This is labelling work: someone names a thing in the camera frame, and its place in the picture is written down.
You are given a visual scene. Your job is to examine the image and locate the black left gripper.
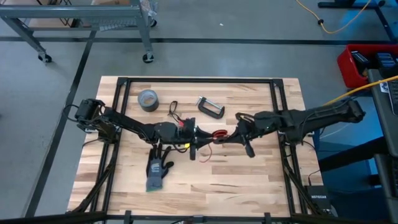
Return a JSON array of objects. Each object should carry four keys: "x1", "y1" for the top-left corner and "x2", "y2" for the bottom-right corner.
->
[{"x1": 177, "y1": 117, "x2": 216, "y2": 161}]

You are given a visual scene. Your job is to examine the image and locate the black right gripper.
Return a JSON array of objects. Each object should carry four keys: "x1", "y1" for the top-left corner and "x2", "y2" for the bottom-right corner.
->
[{"x1": 214, "y1": 111, "x2": 259, "y2": 159}]

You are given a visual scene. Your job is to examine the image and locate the black cord spool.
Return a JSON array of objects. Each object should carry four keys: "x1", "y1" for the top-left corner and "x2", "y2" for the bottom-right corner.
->
[{"x1": 211, "y1": 129, "x2": 229, "y2": 144}]

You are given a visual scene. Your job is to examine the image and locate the red cord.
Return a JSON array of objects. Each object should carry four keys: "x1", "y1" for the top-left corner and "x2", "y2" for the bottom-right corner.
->
[{"x1": 198, "y1": 129, "x2": 229, "y2": 164}]

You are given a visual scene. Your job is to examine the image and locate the red tape dispenser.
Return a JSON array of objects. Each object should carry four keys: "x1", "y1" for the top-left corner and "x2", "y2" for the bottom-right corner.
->
[{"x1": 177, "y1": 118, "x2": 191, "y2": 131}]

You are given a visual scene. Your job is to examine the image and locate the black C-clamp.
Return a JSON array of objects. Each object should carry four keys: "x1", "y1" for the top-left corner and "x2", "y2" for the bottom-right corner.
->
[{"x1": 195, "y1": 95, "x2": 225, "y2": 119}]

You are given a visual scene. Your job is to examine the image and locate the grey work glove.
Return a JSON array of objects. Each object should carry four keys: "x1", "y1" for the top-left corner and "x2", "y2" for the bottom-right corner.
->
[{"x1": 145, "y1": 143, "x2": 175, "y2": 193}]

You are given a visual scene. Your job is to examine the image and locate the red floor bin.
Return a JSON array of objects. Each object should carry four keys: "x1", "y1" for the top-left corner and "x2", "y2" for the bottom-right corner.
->
[{"x1": 337, "y1": 44, "x2": 398, "y2": 89}]

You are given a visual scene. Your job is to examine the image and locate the black device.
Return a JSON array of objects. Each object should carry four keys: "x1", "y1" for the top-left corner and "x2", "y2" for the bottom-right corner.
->
[
  {"x1": 350, "y1": 50, "x2": 371, "y2": 75},
  {"x1": 374, "y1": 52, "x2": 398, "y2": 78}
]

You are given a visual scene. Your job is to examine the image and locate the dark grey desk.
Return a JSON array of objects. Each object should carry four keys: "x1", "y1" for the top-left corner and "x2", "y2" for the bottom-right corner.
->
[{"x1": 366, "y1": 68, "x2": 398, "y2": 224}]

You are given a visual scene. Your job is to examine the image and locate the black floor stand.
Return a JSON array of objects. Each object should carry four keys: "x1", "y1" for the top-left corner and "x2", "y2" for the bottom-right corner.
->
[{"x1": 317, "y1": 0, "x2": 398, "y2": 43}]

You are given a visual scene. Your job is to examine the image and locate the grey metal cart wooden top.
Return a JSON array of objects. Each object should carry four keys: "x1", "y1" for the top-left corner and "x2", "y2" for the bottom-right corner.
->
[{"x1": 0, "y1": 0, "x2": 157, "y2": 64}]

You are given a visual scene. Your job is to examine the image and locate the yellow-tagged black cable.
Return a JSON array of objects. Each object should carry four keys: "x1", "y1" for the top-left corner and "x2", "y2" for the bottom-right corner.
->
[{"x1": 160, "y1": 141, "x2": 191, "y2": 154}]

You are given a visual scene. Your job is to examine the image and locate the thin black cord loop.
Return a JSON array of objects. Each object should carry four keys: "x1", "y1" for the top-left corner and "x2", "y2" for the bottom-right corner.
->
[{"x1": 168, "y1": 100, "x2": 184, "y2": 124}]

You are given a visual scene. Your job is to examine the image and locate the black table frame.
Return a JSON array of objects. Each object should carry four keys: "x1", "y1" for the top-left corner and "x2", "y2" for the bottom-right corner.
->
[{"x1": 66, "y1": 77, "x2": 338, "y2": 224}]

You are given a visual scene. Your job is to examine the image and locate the grey duct tape roll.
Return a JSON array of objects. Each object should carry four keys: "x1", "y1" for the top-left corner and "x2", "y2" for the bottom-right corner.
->
[{"x1": 137, "y1": 89, "x2": 160, "y2": 113}]

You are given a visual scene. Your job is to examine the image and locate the black Netgear switch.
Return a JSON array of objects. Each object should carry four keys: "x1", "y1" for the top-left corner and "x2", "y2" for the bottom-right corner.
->
[{"x1": 303, "y1": 185, "x2": 332, "y2": 210}]

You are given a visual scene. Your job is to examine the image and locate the thick yellow hanging cable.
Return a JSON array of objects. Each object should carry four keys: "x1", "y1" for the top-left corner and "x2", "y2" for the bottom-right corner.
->
[{"x1": 323, "y1": 75, "x2": 398, "y2": 106}]

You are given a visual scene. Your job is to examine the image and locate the yellow floor cable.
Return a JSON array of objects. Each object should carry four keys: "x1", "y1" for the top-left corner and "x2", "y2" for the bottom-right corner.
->
[{"x1": 295, "y1": 0, "x2": 374, "y2": 35}]

